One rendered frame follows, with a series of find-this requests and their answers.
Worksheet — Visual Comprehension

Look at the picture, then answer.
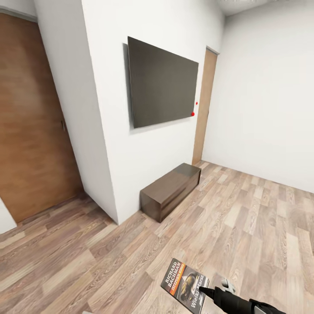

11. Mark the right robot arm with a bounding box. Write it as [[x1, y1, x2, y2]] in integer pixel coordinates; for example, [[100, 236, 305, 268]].
[[199, 278, 287, 314]]

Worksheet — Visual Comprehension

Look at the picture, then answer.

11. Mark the hardback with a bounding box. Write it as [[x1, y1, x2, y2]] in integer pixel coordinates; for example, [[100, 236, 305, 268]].
[[160, 257, 210, 314]]

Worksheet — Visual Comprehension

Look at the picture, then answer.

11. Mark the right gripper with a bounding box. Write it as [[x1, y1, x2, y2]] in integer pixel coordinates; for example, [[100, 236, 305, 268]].
[[199, 286, 240, 314]]

